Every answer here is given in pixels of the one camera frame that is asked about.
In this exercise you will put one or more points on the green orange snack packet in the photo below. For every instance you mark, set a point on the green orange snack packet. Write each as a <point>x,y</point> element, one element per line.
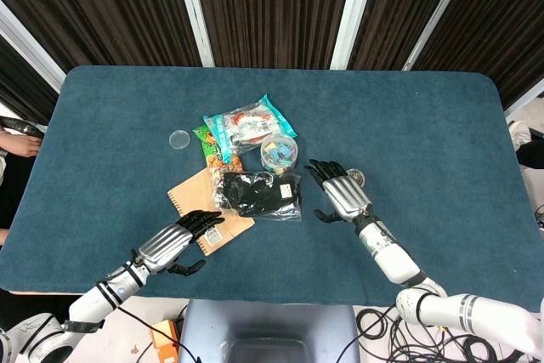
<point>208,146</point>

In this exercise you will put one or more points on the white frame post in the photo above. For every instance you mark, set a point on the white frame post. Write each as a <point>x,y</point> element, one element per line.
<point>193,10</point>
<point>525,103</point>
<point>30,46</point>
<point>440,10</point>
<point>355,10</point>

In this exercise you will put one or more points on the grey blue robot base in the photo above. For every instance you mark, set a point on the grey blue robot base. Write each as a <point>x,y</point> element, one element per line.
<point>268,329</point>

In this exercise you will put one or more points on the clear tub of coloured clips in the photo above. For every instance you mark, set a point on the clear tub of coloured clips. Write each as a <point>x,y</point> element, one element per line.
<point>278,154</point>

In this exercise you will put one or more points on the brown spiral notebook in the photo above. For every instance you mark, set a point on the brown spiral notebook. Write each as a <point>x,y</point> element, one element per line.
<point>193,197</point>

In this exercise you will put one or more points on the clear round plastic lid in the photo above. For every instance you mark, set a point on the clear round plastic lid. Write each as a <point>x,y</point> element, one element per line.
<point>179,140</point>

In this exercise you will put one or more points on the teal edged clear snack bag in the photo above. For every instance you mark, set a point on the teal edged clear snack bag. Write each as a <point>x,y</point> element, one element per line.
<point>248,127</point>

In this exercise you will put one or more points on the dark brown curtain panel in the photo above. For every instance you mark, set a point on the dark brown curtain panel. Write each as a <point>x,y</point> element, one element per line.
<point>497,18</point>
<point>399,6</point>
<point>21,91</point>
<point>272,10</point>
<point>106,6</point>

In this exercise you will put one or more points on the small round metal dish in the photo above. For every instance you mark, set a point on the small round metal dish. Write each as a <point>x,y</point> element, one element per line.
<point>357,177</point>

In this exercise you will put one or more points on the blue felt table cloth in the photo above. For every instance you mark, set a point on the blue felt table cloth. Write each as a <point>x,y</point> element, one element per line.
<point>382,125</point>

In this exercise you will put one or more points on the person with white shoe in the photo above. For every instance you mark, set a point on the person with white shoe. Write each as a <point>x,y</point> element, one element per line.
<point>520,133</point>

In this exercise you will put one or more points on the person with bare skin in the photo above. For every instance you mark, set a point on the person with bare skin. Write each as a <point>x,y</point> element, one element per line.
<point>17,144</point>

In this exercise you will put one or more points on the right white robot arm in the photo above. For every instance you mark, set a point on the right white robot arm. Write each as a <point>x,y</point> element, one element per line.
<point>395,259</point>

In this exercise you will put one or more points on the black item in clear bag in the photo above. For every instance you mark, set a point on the black item in clear bag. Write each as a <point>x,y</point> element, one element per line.
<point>259,195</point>

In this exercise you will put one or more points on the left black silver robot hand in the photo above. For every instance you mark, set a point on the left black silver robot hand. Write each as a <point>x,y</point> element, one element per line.
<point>163,246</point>

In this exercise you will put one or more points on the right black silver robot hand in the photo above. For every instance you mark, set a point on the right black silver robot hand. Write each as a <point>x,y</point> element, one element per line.
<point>346,197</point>

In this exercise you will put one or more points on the orange box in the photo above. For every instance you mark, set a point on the orange box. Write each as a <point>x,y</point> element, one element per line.
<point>163,335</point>

